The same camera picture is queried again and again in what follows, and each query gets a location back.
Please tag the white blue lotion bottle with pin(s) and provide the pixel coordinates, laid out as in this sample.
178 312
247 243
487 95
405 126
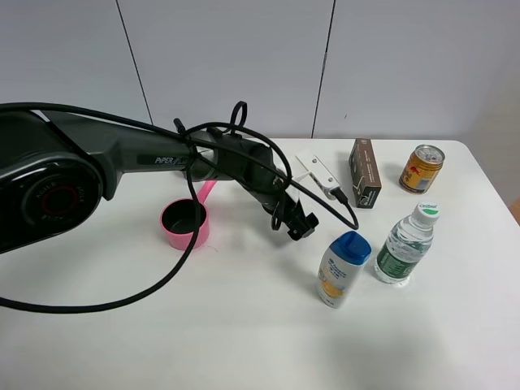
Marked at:
341 264

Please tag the dark brown cardboard box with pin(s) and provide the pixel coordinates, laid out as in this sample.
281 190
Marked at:
364 172

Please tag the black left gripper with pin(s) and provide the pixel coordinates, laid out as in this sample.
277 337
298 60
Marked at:
266 188

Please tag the pink measuring cup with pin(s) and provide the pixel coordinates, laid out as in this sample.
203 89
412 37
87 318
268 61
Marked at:
178 220

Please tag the yellow drink can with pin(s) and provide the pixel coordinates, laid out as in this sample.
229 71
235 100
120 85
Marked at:
421 169

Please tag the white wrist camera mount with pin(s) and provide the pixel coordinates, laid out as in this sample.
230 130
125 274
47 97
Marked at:
305 164

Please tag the clear water bottle green label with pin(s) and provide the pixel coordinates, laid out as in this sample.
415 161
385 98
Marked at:
407 244

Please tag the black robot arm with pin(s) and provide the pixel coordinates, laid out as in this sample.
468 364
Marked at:
58 162

